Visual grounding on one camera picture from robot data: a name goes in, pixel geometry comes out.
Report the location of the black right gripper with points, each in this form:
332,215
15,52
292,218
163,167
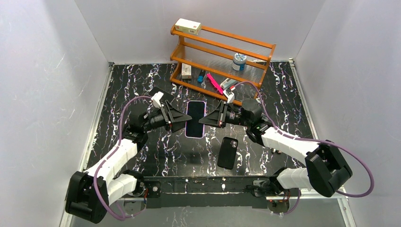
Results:
222,114

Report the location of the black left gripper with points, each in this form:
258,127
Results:
169,115

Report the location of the black smartphone purple edge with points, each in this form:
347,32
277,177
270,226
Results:
196,110

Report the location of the black phone case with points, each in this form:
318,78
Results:
227,153

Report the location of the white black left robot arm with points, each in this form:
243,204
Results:
91,192

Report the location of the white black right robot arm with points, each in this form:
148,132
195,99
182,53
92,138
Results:
325,169

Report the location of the pink highlighter pen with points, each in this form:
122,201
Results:
215,84

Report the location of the blue marker pen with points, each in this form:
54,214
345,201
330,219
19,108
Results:
201,76

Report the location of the small white grey box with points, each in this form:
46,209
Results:
186,71

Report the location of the orange wooden shelf rack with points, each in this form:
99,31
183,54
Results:
212,50

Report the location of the blue white round jar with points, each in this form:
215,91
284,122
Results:
239,61

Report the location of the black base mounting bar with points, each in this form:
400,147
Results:
221,191

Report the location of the white cardboard box red label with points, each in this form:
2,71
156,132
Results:
188,26

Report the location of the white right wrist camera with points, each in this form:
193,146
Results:
228,93

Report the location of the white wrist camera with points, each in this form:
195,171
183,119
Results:
228,93
156,99

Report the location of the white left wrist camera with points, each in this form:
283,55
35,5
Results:
156,99

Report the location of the aluminium rail frame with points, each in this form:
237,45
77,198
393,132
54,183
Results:
282,93

